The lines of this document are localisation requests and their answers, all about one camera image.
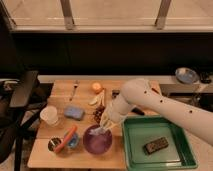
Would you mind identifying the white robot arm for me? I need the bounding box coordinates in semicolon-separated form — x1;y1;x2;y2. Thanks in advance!
100;78;213;146

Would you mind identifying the purple bowl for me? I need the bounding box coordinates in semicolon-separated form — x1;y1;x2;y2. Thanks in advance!
83;125;112;155

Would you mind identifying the dark object on shelf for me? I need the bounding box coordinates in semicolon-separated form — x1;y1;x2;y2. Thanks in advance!
199;72;212;84

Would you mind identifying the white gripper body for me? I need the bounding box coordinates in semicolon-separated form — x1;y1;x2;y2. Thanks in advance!
101;106;124;124

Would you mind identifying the small grey-blue towel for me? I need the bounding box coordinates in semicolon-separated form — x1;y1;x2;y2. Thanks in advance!
89;127;106;136

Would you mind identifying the orange carrot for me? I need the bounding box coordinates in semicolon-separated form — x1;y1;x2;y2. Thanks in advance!
54;125;77;154

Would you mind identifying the green plastic tray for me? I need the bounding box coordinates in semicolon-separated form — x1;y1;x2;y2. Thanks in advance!
122;116;197;171

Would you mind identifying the small metal tin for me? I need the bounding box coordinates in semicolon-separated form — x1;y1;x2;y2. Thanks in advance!
48;137;61;151

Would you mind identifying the grey metal plate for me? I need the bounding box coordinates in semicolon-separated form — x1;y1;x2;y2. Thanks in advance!
175;67;199;84

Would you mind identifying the dark chocolate bar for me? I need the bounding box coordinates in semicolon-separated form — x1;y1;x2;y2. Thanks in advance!
143;137;169;155

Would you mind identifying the black handled peeler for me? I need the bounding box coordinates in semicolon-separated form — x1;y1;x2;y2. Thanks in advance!
111;90;145;115

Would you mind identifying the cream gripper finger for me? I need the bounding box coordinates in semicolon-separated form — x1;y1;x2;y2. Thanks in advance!
100;118;110;130
106;123;120;131

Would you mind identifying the white plastic cup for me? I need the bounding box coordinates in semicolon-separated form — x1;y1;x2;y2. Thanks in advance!
40;106;59;126

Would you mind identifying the small blue bowl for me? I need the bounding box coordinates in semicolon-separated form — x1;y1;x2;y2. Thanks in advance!
67;133;79;149

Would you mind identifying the blue sponge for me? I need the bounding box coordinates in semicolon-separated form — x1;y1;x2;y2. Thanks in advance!
64;106;84;120

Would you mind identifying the metal fork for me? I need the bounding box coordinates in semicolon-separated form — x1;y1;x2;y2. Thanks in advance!
69;80;79;101

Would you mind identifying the bunch of dark grapes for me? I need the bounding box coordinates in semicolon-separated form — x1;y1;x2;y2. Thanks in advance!
93;105;105;123

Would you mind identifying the red-brown bowl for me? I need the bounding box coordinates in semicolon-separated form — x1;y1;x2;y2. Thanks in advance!
151;87;161;95

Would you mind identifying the black office chair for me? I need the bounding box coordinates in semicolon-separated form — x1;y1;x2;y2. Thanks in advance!
0;71;47;171

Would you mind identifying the orange fruit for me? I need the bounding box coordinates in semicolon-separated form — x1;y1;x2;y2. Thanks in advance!
92;82;103;94

